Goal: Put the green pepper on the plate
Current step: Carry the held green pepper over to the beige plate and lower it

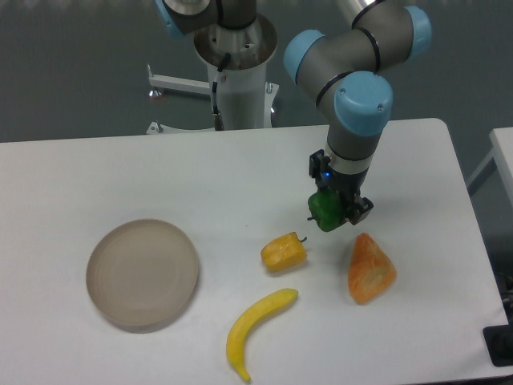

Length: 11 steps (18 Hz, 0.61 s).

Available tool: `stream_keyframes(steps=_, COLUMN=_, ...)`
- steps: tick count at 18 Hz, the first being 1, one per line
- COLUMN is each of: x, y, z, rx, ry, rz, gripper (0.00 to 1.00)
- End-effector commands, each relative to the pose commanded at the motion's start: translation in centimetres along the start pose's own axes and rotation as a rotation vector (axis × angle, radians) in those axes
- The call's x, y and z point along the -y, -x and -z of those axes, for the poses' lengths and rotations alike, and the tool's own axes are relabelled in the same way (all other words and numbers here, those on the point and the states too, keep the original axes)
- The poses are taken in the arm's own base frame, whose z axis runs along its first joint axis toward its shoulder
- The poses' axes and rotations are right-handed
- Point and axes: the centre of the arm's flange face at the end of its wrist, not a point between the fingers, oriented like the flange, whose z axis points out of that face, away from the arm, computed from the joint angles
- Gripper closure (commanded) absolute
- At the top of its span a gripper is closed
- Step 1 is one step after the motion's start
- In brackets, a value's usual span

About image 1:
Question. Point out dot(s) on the beige round plate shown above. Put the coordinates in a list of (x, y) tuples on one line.
[(142, 275)]

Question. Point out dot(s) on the yellow toy pepper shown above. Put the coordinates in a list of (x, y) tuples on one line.
[(283, 252)]

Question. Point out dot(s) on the white side table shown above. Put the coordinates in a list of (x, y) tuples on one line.
[(499, 159)]

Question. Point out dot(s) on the orange toy fruit wedge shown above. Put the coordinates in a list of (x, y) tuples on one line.
[(371, 272)]

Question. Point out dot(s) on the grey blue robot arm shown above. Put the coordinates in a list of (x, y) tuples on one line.
[(340, 75)]

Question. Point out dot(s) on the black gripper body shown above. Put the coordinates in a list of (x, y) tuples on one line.
[(343, 176)]

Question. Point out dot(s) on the green toy pepper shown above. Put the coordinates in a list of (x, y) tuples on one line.
[(324, 210)]

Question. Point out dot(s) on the yellow toy banana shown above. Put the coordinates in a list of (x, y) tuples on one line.
[(259, 312)]

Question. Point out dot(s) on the black device at edge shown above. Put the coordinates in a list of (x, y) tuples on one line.
[(499, 344)]

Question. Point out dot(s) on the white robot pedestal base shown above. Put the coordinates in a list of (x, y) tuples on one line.
[(237, 86)]

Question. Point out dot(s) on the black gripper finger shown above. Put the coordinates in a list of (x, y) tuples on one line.
[(343, 207), (359, 209)]

